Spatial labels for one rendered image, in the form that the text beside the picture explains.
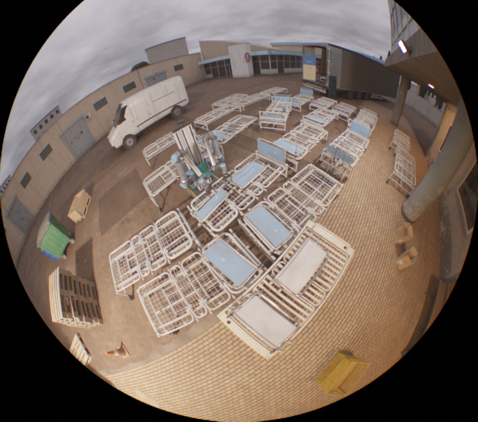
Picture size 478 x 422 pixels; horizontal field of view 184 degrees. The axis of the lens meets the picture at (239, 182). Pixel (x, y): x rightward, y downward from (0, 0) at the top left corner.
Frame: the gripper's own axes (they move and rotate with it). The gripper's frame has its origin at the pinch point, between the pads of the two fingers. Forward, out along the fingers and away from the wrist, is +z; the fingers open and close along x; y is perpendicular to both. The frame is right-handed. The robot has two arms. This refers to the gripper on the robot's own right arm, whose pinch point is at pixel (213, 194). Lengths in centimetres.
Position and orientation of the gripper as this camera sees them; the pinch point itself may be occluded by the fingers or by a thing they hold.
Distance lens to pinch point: 248.2
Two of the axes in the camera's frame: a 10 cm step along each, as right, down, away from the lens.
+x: -5.6, 7.2, -4.0
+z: 5.1, 6.9, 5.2
